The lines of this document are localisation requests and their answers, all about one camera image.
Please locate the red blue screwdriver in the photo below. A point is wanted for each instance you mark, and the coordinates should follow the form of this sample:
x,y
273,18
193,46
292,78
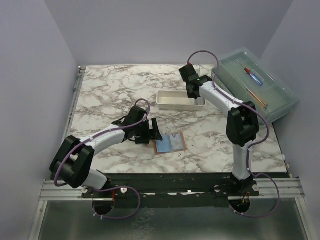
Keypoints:
x,y
251,75

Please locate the clear green plastic toolbox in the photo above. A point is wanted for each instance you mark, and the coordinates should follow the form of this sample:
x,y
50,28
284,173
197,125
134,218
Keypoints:
x,y
232,78

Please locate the aluminium frame rail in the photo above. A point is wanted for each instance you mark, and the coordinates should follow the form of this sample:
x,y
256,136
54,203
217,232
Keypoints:
x,y
42,204

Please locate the tan leather card holder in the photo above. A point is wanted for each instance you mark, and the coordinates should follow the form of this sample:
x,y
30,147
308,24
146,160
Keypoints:
x,y
164,146

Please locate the orange pencil tool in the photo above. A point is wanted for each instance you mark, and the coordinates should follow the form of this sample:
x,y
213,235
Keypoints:
x,y
261,102

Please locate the white rectangular tray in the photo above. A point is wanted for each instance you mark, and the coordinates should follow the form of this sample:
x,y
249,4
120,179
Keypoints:
x,y
176,100

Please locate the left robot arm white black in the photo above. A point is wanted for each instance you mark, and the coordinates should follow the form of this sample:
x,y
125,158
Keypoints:
x,y
73,161

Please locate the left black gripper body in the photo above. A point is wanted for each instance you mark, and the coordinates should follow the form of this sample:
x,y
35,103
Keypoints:
x,y
142,129

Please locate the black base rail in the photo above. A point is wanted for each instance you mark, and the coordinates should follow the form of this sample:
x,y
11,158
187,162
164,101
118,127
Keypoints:
x,y
169,190

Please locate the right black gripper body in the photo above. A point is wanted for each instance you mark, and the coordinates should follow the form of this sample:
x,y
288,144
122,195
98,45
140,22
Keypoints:
x,y
191,96

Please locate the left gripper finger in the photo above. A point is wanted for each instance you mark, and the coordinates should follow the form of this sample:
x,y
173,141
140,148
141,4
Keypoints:
x,y
142,142
155,132

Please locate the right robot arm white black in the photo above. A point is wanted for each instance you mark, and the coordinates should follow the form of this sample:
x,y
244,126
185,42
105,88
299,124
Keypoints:
x,y
242,121

